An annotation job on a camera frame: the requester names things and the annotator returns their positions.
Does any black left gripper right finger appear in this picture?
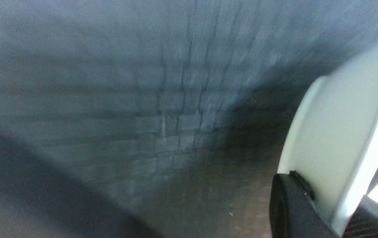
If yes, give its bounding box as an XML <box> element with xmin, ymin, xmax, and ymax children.
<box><xmin>343</xmin><ymin>196</ymin><xmax>378</xmax><ymax>238</ymax></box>

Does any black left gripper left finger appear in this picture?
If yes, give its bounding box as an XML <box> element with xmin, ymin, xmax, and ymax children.
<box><xmin>269</xmin><ymin>171</ymin><xmax>339</xmax><ymax>238</ymax></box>

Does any white square dish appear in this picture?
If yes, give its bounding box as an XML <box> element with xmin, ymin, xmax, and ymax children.
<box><xmin>277</xmin><ymin>43</ymin><xmax>378</xmax><ymax>235</ymax></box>

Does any black serving tray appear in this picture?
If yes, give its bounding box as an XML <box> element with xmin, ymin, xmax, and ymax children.
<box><xmin>0</xmin><ymin>0</ymin><xmax>378</xmax><ymax>238</ymax></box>

